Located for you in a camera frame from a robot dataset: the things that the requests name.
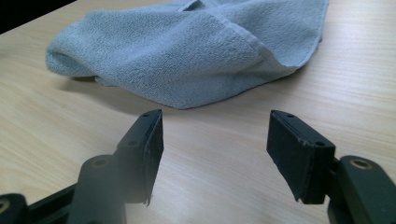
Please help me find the light blue towel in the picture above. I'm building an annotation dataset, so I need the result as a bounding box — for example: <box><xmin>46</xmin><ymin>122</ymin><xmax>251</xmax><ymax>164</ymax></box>
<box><xmin>45</xmin><ymin>0</ymin><xmax>330</xmax><ymax>110</ymax></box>

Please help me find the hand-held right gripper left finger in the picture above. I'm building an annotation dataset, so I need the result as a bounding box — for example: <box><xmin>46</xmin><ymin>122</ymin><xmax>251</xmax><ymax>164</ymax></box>
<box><xmin>66</xmin><ymin>108</ymin><xmax>165</xmax><ymax>224</ymax></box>

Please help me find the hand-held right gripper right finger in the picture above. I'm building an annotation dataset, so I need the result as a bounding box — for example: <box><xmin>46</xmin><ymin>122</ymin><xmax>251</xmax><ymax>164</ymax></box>
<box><xmin>266</xmin><ymin>109</ymin><xmax>396</xmax><ymax>224</ymax></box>

